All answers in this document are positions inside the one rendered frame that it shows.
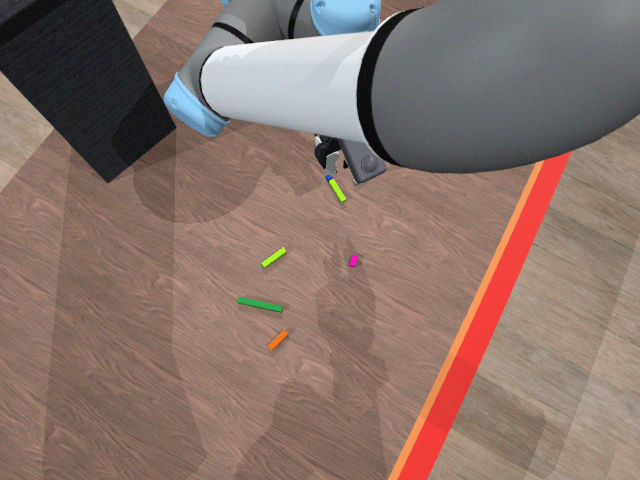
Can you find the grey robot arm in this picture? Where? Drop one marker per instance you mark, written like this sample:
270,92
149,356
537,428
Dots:
460,86

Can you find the orange rod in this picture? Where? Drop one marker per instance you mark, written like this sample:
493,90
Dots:
278,339

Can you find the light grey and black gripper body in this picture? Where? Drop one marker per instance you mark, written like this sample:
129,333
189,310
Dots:
332,143

